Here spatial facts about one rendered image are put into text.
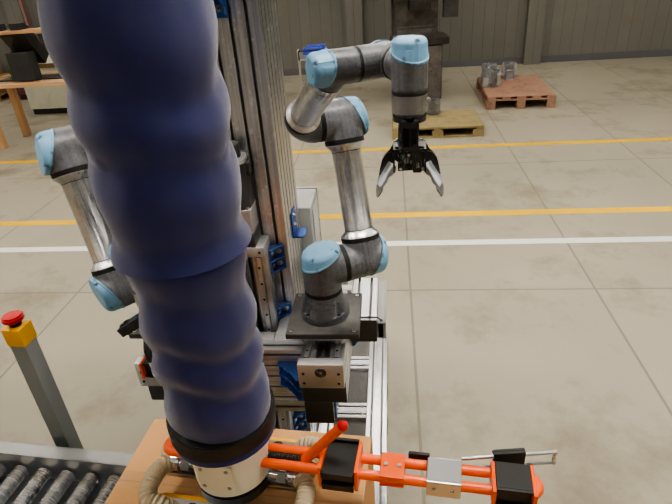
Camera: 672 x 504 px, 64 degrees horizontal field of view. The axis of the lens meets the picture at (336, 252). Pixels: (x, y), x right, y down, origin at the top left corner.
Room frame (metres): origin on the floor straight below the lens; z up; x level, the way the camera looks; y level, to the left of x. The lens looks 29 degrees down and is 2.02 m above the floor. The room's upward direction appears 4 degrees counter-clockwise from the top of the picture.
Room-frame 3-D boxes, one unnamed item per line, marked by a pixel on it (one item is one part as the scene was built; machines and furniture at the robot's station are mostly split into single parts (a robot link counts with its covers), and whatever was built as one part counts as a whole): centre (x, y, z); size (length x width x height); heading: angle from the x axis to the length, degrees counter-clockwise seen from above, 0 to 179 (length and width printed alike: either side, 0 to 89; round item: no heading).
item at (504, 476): (0.69, -0.32, 1.07); 0.08 x 0.07 x 0.05; 77
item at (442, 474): (0.73, -0.19, 1.07); 0.07 x 0.07 x 0.04; 77
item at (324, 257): (1.39, 0.04, 1.20); 0.13 x 0.12 x 0.14; 109
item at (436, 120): (6.65, -1.38, 0.16); 1.12 x 0.81 x 0.32; 80
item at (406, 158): (1.13, -0.18, 1.65); 0.09 x 0.08 x 0.12; 171
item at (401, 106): (1.13, -0.18, 1.74); 0.08 x 0.08 x 0.05
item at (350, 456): (0.78, 0.02, 1.07); 0.10 x 0.08 x 0.06; 167
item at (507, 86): (7.98, -2.79, 0.20); 1.42 x 0.98 x 0.40; 174
